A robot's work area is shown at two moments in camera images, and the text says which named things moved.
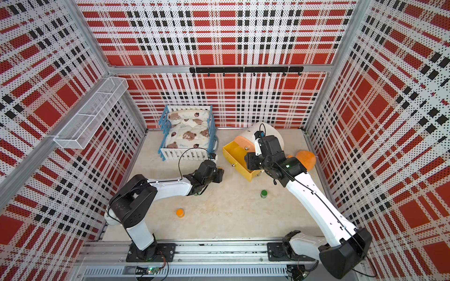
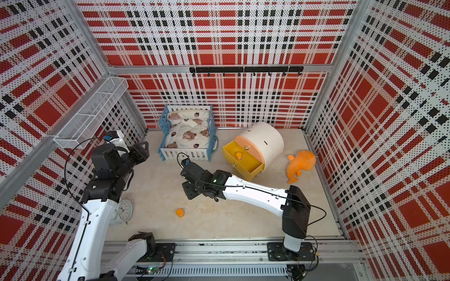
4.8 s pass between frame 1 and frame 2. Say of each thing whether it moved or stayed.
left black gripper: moved
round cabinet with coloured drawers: stayed
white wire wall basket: stayed
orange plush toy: stayed
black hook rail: stayed
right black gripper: moved
